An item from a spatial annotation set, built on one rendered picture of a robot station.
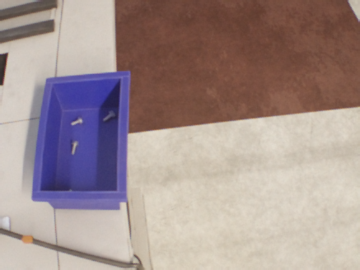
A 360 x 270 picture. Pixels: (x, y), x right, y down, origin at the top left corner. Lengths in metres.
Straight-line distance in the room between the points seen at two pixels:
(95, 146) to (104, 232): 0.16
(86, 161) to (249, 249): 0.93
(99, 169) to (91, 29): 0.34
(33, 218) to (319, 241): 1.13
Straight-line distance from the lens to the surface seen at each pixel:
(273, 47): 2.16
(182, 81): 2.00
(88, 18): 1.09
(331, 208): 1.80
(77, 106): 0.92
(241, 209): 1.74
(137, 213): 1.27
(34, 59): 1.04
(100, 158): 0.87
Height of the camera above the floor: 1.58
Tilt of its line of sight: 58 degrees down
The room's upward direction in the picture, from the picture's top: 1 degrees counter-clockwise
